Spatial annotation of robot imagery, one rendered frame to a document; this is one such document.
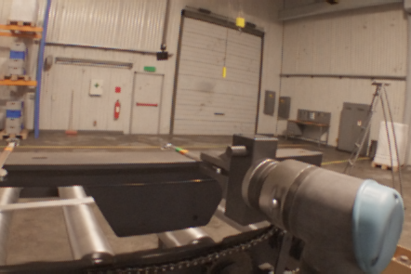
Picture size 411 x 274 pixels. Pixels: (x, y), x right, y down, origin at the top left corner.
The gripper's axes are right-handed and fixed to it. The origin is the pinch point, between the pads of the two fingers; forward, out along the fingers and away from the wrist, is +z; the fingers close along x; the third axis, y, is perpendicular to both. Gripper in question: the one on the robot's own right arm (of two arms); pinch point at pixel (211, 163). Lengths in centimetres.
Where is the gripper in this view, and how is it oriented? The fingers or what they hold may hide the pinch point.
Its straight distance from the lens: 51.1
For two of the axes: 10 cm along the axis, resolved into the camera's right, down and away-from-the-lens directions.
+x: -0.9, 9.9, 1.2
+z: -5.3, -1.5, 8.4
